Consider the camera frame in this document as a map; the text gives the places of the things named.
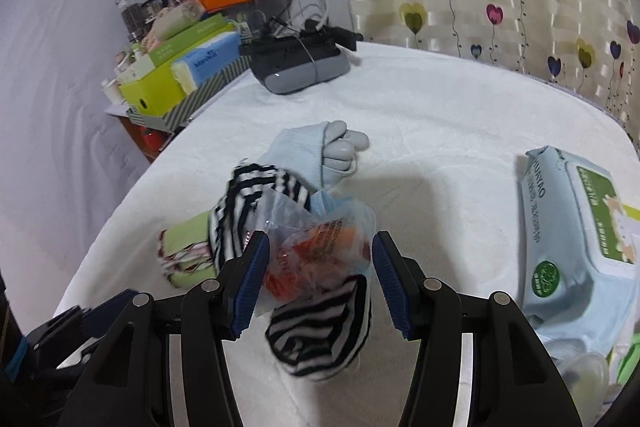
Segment wet wipes pack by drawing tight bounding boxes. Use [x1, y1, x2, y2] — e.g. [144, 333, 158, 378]
[520, 146, 640, 356]

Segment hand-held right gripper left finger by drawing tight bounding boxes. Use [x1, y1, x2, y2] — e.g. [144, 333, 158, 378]
[62, 230, 271, 427]

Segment clear packet red contents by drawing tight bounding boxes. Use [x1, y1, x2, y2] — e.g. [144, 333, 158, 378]
[252, 192, 376, 319]

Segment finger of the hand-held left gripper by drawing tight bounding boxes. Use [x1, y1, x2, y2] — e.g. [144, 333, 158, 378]
[47, 289, 144, 349]

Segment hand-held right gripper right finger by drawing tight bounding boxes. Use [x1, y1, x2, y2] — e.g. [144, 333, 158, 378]
[371, 230, 583, 427]

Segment blue tissue box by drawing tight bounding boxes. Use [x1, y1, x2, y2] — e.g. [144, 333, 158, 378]
[171, 32, 242, 96]

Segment grey striped box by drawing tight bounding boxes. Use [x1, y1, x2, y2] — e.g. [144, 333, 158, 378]
[127, 54, 251, 133]

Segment beige pink roll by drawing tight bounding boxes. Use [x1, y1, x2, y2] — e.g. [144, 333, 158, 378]
[142, 0, 206, 53]

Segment black white striped sock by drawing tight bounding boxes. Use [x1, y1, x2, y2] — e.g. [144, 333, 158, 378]
[207, 161, 312, 279]
[265, 273, 374, 381]

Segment green cloth red trim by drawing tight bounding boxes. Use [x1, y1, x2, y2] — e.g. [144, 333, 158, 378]
[157, 212, 221, 291]

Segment green flat box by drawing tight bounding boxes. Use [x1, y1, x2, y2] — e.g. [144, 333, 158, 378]
[150, 15, 237, 68]

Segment light blue grey socks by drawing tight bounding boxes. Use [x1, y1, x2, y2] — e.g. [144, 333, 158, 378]
[260, 120, 371, 196]

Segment black grey headset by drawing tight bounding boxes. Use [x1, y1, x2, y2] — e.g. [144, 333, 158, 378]
[240, 19, 365, 96]

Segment yellow-green carton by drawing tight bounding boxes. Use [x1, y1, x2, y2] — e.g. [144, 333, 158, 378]
[118, 54, 189, 117]

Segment cluster of glass jars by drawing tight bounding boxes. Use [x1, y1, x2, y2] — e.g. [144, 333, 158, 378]
[116, 0, 167, 44]

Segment red container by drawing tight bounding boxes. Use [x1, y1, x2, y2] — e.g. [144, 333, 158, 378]
[139, 126, 167, 154]

